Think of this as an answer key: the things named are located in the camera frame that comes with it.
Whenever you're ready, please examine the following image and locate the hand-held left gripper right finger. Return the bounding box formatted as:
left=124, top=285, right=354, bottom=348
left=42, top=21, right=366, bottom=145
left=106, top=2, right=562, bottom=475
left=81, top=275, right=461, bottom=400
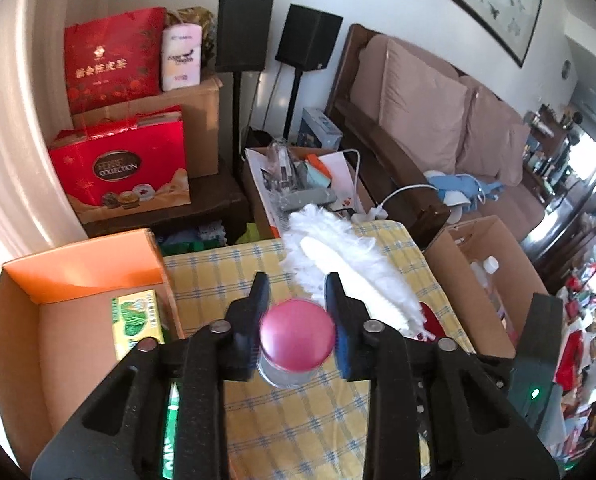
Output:
left=326, top=272, right=561, bottom=480

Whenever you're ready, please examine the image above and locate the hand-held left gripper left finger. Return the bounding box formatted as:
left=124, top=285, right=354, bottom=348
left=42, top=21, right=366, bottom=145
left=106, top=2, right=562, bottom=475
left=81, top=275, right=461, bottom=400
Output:
left=30, top=272, right=271, bottom=480

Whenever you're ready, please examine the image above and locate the clear bottle with pink cap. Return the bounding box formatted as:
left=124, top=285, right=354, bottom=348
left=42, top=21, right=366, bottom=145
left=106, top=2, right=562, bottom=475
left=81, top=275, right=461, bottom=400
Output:
left=257, top=298, right=337, bottom=389

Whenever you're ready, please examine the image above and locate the orange cardboard box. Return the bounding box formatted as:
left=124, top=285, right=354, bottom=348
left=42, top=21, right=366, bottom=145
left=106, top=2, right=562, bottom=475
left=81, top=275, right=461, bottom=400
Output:
left=0, top=228, right=185, bottom=443

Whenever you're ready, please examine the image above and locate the pile of colourful bags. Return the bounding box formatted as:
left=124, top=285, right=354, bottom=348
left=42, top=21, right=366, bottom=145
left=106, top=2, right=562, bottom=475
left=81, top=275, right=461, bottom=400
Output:
left=552, top=230, right=596, bottom=463

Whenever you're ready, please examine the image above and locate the clear bottle with white cap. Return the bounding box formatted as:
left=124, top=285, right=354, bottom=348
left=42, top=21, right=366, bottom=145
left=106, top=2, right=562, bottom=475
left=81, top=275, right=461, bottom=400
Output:
left=470, top=256, right=519, bottom=342

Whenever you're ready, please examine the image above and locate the white feather duster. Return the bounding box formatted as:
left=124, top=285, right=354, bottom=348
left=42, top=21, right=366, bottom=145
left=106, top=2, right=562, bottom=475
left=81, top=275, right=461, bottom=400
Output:
left=280, top=203, right=429, bottom=339

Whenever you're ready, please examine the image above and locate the yellow checkered tablecloth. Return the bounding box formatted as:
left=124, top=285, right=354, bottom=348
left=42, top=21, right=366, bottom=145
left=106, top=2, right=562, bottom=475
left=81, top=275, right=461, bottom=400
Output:
left=163, top=220, right=474, bottom=480

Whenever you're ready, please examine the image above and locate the open brown cardboard box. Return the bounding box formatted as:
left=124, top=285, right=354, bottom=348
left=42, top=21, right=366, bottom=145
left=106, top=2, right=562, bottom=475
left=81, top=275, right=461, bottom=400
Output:
left=423, top=215, right=551, bottom=359

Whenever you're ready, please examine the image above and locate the cardboard box with papers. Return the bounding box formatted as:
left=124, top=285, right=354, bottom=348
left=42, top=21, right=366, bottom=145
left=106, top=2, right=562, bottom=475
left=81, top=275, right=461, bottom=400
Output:
left=243, top=142, right=379, bottom=239

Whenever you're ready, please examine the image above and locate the light blue cloth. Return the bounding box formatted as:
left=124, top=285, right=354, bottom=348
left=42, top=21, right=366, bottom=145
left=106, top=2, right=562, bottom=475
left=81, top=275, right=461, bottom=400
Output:
left=424, top=170, right=506, bottom=212

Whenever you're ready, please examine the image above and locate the clear plastic package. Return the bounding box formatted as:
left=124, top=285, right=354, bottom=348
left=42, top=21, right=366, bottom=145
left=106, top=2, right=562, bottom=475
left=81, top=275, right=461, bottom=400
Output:
left=269, top=139, right=299, bottom=192

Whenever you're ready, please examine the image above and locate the cluttered wooden shelf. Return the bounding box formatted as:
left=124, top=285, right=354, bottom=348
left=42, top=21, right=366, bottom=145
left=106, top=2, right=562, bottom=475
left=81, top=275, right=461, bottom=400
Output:
left=522, top=104, right=596, bottom=241

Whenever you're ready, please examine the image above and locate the small beige sofa cushion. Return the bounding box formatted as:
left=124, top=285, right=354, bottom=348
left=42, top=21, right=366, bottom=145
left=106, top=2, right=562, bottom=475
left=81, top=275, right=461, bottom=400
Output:
left=495, top=122, right=531, bottom=187

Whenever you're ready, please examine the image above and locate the brown wooden sofa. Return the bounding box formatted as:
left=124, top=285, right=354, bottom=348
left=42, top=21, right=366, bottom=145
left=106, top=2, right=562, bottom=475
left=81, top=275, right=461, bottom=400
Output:
left=325, top=23, right=548, bottom=246

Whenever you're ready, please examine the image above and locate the red chocolate gift bag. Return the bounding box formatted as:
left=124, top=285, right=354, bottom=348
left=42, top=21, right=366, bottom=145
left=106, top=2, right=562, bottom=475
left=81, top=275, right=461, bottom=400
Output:
left=48, top=105, right=193, bottom=223

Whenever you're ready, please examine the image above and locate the closed brown cardboard box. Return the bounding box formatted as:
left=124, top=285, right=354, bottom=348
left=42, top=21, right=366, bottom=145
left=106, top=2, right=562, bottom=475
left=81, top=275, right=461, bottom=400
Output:
left=73, top=76, right=223, bottom=181

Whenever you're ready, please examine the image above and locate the blue product box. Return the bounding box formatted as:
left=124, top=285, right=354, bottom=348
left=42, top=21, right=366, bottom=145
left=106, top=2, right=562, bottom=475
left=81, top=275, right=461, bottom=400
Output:
left=298, top=106, right=344, bottom=151

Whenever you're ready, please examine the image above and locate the large beige sofa cushion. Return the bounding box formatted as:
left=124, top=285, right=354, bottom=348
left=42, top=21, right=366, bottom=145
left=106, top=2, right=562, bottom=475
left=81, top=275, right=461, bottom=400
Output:
left=350, top=35, right=471, bottom=177
left=458, top=77, right=534, bottom=182

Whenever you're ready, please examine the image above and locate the black speaker stand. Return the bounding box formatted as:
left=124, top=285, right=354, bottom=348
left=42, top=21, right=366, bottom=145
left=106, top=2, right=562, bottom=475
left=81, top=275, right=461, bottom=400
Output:
left=282, top=67, right=305, bottom=142

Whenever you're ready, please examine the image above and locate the white tissue pack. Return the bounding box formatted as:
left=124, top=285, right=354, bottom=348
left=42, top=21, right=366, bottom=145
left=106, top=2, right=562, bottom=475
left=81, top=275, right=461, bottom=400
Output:
left=161, top=22, right=202, bottom=92

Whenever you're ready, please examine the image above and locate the black speaker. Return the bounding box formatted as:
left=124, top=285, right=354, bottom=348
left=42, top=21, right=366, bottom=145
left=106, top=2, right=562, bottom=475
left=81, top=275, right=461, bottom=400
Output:
left=276, top=4, right=345, bottom=71
left=215, top=0, right=275, bottom=73

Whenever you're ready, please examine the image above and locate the red gift box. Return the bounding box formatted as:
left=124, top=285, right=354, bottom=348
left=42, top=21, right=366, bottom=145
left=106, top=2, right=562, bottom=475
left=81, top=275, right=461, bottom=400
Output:
left=64, top=6, right=167, bottom=115

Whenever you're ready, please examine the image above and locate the framed ink painting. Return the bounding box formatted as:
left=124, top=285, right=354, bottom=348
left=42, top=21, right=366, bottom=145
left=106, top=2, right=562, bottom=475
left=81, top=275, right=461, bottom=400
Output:
left=388, top=0, right=546, bottom=69

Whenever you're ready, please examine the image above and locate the white cable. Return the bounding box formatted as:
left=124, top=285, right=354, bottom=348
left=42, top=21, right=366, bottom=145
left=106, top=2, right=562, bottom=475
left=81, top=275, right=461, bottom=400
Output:
left=345, top=149, right=439, bottom=224

